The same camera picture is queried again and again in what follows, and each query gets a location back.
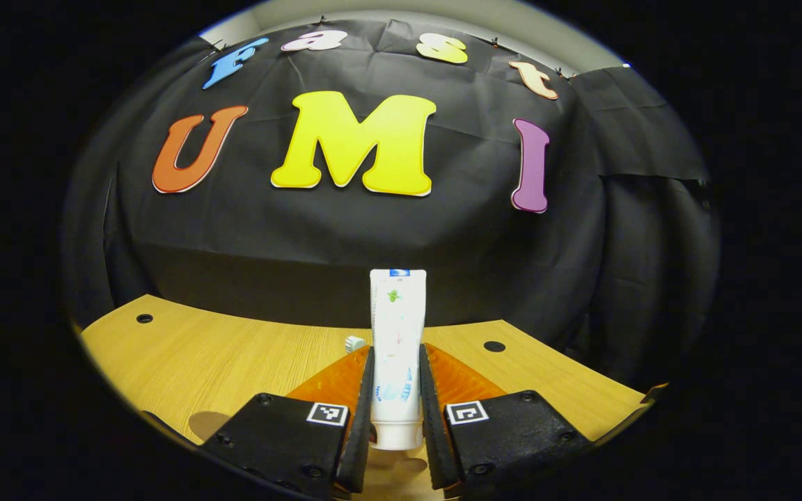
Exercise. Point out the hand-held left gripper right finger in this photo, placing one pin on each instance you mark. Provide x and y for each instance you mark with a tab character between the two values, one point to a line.
432	431

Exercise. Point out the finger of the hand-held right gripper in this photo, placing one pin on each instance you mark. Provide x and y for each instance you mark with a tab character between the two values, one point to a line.
654	393

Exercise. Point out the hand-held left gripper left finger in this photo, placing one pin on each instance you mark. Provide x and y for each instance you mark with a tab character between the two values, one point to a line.
363	431

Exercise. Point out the white toothbrush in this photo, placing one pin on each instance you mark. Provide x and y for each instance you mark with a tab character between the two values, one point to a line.
354	343

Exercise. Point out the white toothpaste tube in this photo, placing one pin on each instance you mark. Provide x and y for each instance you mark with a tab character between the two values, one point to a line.
397	348

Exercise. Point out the wooden desktop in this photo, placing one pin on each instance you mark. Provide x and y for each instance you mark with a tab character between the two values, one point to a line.
234	355

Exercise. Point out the black backdrop cloth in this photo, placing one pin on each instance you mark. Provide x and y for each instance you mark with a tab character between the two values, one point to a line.
387	229

